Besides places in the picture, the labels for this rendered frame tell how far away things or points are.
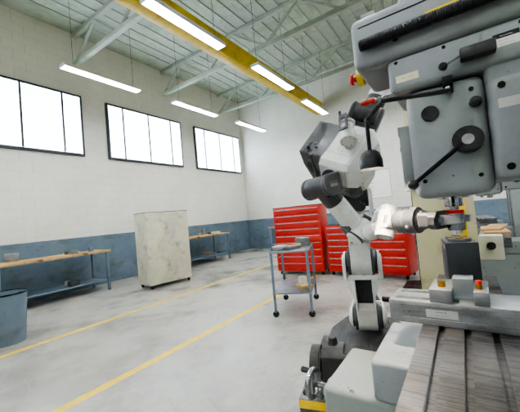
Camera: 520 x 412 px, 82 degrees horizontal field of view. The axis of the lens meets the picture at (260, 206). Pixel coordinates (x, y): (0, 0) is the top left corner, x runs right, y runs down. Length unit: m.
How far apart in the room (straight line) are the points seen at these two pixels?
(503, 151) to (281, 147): 11.04
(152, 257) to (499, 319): 6.16
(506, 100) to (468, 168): 0.18
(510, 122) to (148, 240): 6.24
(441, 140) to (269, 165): 11.16
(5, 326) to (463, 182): 4.86
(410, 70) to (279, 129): 11.07
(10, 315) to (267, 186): 9.22
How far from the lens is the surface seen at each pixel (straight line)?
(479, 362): 0.92
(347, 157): 1.34
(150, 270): 6.67
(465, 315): 1.09
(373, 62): 1.06
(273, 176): 11.88
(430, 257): 2.85
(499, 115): 0.98
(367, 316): 1.82
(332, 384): 1.18
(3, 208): 7.82
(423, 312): 1.10
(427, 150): 0.99
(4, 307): 4.94
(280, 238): 6.54
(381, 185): 10.32
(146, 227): 6.61
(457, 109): 1.01
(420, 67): 1.03
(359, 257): 1.65
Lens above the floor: 1.30
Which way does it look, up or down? 2 degrees up
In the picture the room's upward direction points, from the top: 5 degrees counter-clockwise
